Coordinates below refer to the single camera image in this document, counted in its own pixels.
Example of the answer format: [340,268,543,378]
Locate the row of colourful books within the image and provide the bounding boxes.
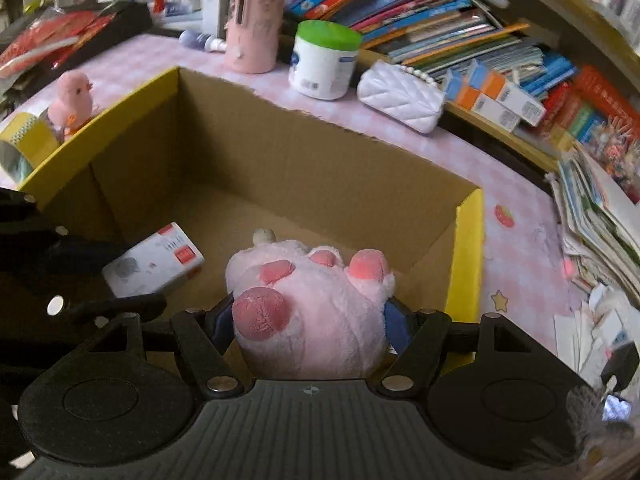
[280,0,576,96]

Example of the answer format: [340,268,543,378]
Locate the pink chick plush toy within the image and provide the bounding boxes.
[47,70,98,142]

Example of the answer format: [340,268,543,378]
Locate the purple bottle white cap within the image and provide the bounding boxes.
[178,29,228,54]

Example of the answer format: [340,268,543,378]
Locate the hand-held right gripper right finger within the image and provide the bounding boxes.
[369,297,526,396]

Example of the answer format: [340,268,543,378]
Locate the pile of papers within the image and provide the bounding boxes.
[547,145,640,381]

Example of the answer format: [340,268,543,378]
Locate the orange blue white carton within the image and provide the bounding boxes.
[442,70,523,133]
[467,58,547,127]

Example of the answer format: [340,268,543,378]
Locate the yellow cardboard box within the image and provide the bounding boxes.
[17,66,485,376]

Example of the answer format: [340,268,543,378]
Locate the red foil packets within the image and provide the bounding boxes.
[0,7,121,81]

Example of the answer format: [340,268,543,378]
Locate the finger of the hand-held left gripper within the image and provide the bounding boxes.
[75,293,167,322]

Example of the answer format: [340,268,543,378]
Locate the white quilted purse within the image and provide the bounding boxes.
[356,60,447,135]

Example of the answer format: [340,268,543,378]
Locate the pink checked tablecloth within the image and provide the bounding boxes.
[0,32,586,361]

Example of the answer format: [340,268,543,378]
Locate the yellow tape roll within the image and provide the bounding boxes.
[0,111,62,183]

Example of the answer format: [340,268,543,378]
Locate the small white carton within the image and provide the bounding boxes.
[101,221,206,298]

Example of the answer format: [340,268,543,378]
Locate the pink cylindrical container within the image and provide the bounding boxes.
[223,0,289,75]

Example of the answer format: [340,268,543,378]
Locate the grey furry object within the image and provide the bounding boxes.
[545,385,640,466]

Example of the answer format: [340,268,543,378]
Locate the stack of picture books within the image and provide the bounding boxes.
[530,65,640,196]

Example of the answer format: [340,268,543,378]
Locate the white jar green lid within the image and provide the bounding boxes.
[288,20,363,101]

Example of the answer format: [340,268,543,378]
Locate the wooden bookshelf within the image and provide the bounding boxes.
[277,0,640,176]

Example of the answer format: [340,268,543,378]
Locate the pink plush paw toy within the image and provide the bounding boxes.
[224,228,396,380]

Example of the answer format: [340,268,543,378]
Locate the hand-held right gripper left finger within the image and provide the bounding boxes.
[97,296,247,397]

